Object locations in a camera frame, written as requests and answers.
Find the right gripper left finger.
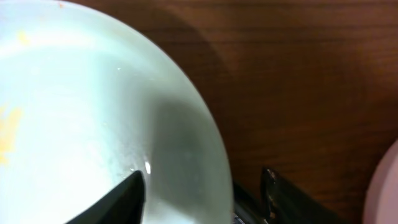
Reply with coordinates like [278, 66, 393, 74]
[67, 170, 146, 224]

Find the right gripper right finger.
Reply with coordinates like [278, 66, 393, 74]
[233, 167, 342, 224]

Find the white plate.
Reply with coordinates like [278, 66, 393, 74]
[363, 141, 397, 224]

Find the mint green plate right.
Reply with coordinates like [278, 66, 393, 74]
[1, 1, 233, 223]

